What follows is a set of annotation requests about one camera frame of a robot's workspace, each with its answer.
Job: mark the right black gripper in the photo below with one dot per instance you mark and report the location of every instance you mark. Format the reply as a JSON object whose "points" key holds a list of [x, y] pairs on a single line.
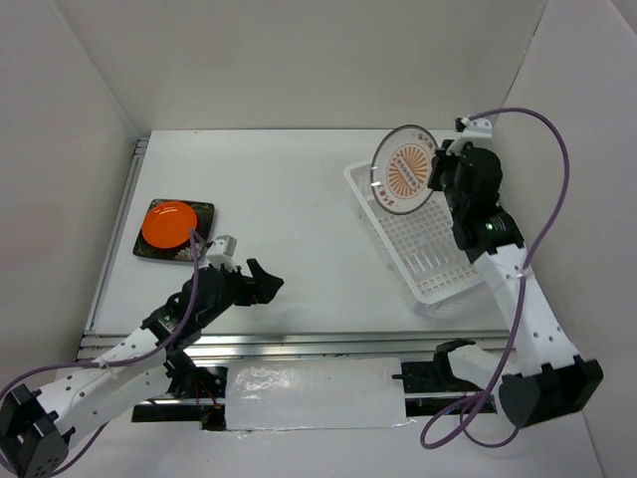
{"points": [[440, 160]]}

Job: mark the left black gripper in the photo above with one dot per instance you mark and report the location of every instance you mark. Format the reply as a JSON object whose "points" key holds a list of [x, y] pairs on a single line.
{"points": [[266, 285]]}

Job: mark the white sunburst pattern plate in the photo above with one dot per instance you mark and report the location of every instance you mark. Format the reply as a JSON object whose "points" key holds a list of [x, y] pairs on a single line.
{"points": [[400, 169]]}

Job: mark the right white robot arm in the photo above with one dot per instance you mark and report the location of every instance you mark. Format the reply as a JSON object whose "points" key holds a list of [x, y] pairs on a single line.
{"points": [[550, 378]]}

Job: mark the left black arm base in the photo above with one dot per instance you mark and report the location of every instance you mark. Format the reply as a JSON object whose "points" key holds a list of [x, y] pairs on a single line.
{"points": [[207, 386]]}

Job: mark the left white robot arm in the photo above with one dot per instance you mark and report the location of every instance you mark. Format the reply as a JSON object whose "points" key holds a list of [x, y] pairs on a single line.
{"points": [[40, 427]]}

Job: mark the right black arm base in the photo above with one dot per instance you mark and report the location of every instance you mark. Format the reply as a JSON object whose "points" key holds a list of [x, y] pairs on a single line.
{"points": [[432, 382]]}

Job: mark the white plastic dish rack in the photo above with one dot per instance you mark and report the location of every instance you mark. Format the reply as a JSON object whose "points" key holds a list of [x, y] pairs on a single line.
{"points": [[433, 275]]}

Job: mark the orange round plate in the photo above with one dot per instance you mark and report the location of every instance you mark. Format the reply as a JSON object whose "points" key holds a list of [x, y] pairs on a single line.
{"points": [[168, 225]]}

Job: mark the white foil covered panel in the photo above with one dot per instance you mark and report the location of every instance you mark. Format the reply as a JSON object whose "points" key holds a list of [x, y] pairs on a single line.
{"points": [[341, 393]]}

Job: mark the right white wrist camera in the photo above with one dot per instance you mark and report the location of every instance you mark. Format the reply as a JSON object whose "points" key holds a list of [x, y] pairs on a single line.
{"points": [[471, 133]]}

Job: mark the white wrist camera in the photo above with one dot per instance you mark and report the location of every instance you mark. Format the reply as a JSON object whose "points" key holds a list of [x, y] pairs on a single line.
{"points": [[471, 133], [220, 253]]}

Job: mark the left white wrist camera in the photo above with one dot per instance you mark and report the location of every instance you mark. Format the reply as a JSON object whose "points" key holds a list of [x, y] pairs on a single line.
{"points": [[220, 253]]}

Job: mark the aluminium frame rail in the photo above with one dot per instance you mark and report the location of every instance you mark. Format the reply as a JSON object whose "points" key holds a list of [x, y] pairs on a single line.
{"points": [[284, 196]]}

